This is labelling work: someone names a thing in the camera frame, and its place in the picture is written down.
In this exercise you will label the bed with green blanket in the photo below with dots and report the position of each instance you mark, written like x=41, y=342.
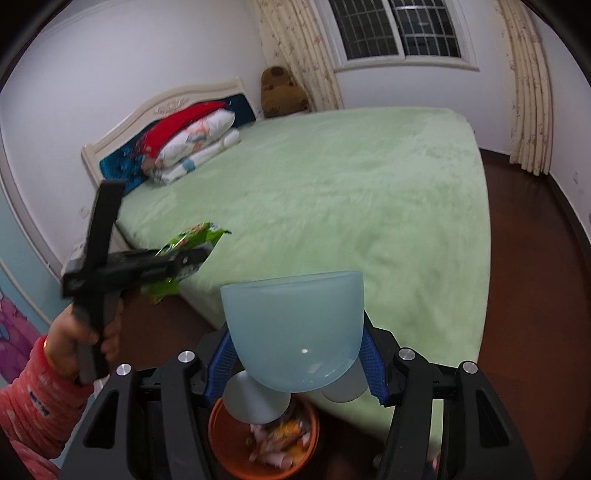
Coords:
x=323, y=184

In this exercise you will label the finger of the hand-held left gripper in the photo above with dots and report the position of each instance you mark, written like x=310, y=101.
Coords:
x=194, y=261

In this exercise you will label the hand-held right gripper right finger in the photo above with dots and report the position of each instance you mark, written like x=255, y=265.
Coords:
x=374, y=369

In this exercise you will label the brown plush toy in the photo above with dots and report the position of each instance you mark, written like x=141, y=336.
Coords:
x=281, y=92

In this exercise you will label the pink cartoon wall poster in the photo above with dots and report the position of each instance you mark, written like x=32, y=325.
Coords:
x=14, y=332

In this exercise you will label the green snack bag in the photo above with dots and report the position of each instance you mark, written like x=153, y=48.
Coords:
x=194, y=235

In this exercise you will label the cream floral curtain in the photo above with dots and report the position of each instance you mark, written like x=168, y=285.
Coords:
x=531, y=92
x=300, y=50

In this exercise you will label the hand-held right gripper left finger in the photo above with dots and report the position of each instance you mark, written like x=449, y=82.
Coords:
x=219, y=369

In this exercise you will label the red folded blanket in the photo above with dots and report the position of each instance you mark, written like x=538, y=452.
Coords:
x=180, y=122

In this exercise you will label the person's left hand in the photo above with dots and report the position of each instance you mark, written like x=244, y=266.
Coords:
x=62, y=344

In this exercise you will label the barred window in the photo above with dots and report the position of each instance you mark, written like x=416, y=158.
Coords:
x=397, y=27

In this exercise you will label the person's left forearm pink sleeve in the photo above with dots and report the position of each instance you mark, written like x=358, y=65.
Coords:
x=32, y=406

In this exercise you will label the cream headboard with blue panel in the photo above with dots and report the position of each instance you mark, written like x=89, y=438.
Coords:
x=184, y=92

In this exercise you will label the white plastic cup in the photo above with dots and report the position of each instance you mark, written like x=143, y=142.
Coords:
x=344, y=385

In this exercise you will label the white printed folded quilt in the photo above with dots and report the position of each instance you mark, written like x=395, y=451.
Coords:
x=207, y=131

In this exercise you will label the translucent light blue bowl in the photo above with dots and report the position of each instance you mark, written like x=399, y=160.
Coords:
x=291, y=323

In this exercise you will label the orange trash bin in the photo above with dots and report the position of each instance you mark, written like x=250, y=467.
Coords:
x=221, y=443

